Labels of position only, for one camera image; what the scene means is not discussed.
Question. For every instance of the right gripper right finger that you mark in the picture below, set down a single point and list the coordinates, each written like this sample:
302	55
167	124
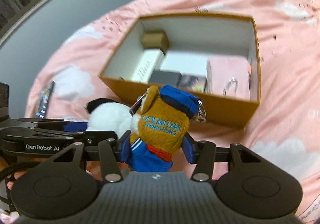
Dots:
202	154

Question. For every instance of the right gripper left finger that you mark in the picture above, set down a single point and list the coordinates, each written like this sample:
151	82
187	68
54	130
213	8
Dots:
111	153

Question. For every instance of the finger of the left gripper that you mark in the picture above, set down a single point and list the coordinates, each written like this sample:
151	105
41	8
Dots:
56	124
91	139

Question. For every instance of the white panda plush toy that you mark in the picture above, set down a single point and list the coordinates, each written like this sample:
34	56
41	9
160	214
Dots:
108	115

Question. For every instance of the brown plush bear keychain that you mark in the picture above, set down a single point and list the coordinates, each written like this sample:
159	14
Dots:
158	127

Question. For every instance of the pink fabric pouch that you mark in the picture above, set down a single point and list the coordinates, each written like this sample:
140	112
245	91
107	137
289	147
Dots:
220	69

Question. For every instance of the person's left hand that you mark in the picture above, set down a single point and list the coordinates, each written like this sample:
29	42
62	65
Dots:
18	174

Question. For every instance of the dark smartphone on bed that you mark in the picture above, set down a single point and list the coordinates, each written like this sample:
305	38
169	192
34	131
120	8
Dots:
43	100

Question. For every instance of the illustrated character card box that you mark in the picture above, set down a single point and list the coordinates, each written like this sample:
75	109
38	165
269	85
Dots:
193	82

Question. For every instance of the silver carabiner clip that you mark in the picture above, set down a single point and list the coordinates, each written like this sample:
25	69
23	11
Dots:
231	87

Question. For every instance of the pink cloud-print bedsheet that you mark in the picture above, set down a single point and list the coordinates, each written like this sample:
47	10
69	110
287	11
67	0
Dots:
285	126

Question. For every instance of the black leather wallet box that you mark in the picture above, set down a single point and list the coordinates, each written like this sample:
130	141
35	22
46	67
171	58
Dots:
165	78

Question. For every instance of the orange cardboard storage box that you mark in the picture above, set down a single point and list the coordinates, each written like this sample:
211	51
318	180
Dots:
194	38

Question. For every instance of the long white glasses box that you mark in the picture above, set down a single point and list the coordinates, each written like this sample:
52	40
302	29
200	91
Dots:
150	60

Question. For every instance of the small brown cardboard box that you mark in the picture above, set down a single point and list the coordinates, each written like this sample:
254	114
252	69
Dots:
157	40

